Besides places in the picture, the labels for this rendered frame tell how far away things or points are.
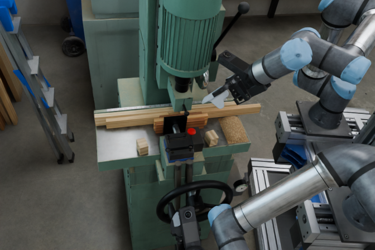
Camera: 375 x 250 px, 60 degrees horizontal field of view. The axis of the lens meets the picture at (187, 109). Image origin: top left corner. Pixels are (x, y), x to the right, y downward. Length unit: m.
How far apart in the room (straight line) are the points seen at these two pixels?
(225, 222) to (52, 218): 1.42
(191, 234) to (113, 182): 1.32
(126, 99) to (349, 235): 1.07
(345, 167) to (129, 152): 0.74
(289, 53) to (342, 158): 0.28
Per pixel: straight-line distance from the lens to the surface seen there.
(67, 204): 2.19
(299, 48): 0.86
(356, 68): 0.94
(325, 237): 1.41
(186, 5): 0.94
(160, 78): 1.29
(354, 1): 1.28
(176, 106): 1.22
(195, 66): 1.06
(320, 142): 1.71
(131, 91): 1.61
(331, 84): 1.54
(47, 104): 1.99
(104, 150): 1.25
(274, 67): 0.89
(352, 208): 1.37
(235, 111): 1.40
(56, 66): 3.13
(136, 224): 1.70
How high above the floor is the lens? 1.89
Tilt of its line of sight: 45 degrees down
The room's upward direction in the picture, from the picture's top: 8 degrees clockwise
